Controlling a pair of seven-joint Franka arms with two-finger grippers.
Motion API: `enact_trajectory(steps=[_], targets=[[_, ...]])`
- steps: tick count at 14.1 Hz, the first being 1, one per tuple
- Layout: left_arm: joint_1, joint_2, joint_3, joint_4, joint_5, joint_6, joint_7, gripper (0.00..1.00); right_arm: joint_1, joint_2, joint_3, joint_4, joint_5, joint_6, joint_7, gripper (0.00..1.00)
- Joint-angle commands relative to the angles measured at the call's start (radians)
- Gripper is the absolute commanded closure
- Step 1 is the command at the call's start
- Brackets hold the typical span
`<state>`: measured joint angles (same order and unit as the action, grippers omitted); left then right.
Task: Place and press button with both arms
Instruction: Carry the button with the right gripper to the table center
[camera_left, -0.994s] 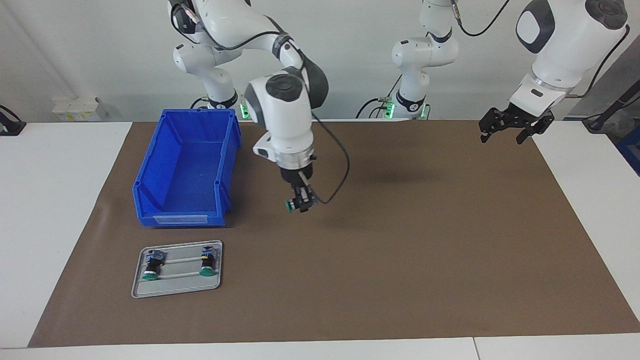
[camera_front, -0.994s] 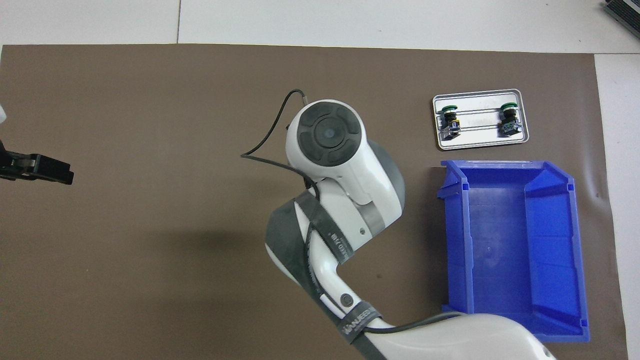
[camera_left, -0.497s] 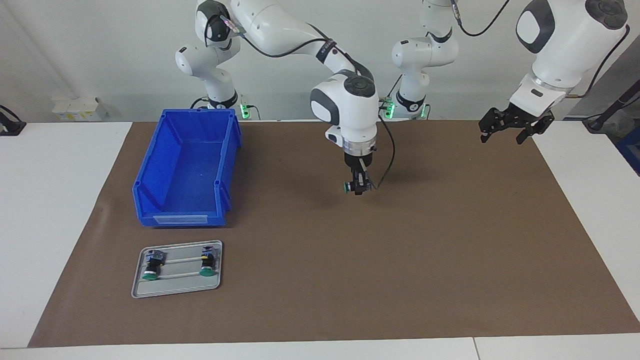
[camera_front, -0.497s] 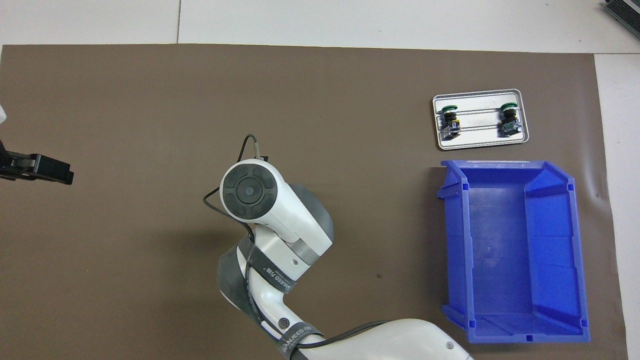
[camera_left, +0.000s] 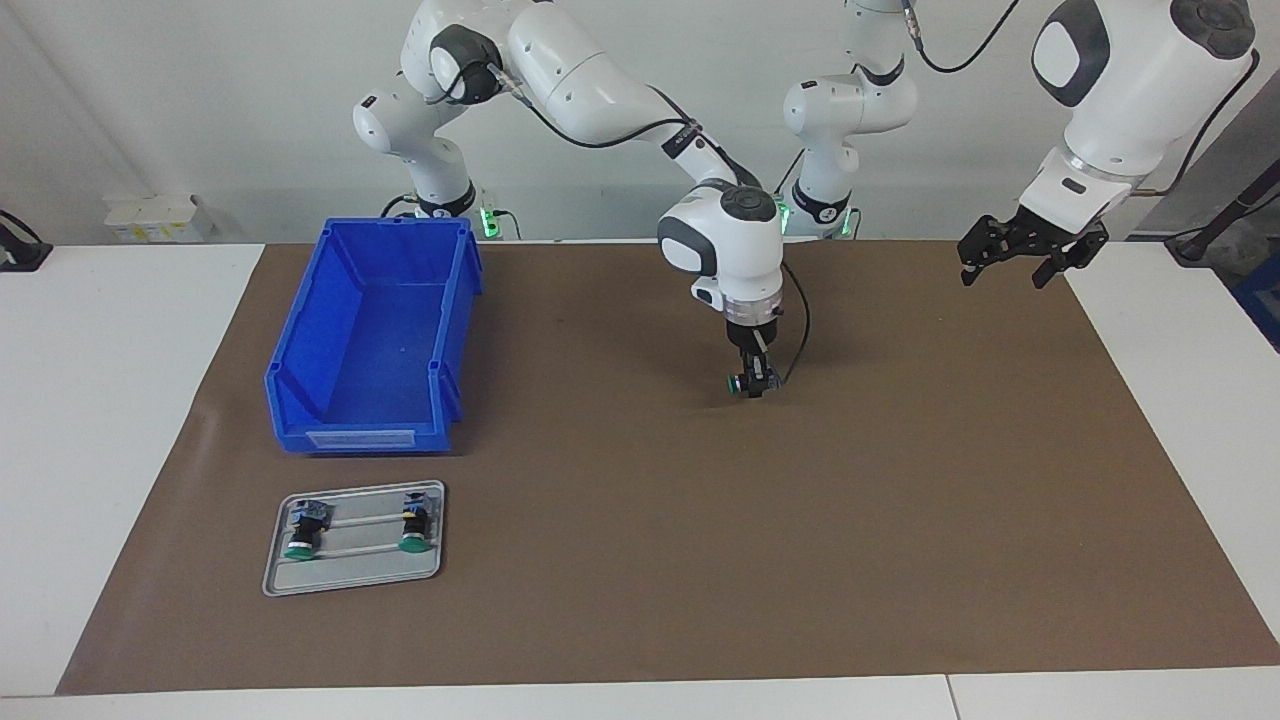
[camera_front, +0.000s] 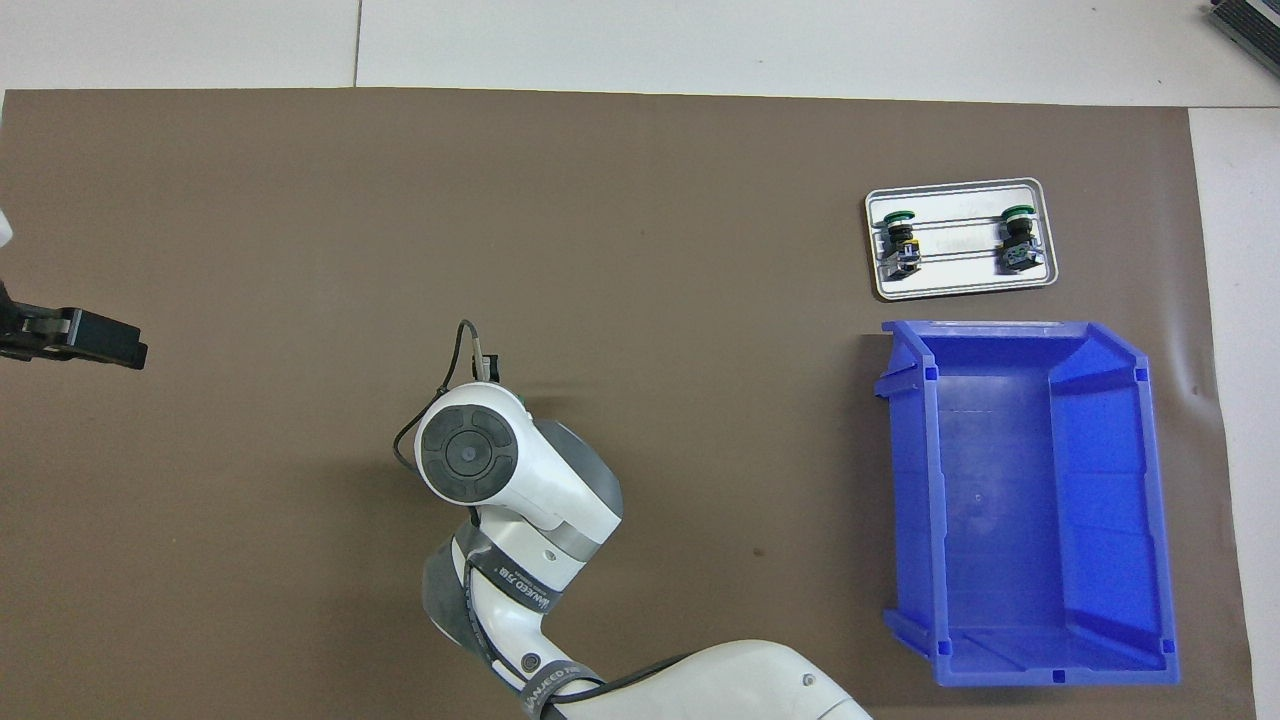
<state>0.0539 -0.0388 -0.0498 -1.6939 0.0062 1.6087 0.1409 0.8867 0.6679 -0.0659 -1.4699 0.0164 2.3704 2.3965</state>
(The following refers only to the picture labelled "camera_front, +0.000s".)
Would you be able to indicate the green push button blue base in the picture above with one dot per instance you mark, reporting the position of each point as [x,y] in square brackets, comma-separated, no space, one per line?
[1018,240]

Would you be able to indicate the green push button yellow stripe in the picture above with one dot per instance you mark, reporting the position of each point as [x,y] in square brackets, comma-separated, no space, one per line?
[903,240]

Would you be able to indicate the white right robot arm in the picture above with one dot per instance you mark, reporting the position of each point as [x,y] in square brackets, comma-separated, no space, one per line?
[560,480]

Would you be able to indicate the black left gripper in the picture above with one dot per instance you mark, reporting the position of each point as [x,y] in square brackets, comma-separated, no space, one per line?
[20,325]

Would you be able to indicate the blue plastic storage bin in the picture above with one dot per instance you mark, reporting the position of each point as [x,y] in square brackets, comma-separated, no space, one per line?
[1000,500]

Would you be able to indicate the brown table mat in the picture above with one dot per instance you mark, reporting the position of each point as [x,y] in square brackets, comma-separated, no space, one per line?
[300,200]

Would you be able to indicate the grey ribbed device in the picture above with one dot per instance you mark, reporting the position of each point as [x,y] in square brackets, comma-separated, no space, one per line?
[1255,25]

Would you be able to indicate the grey metal tray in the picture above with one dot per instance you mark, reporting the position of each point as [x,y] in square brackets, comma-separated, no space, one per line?
[960,275]

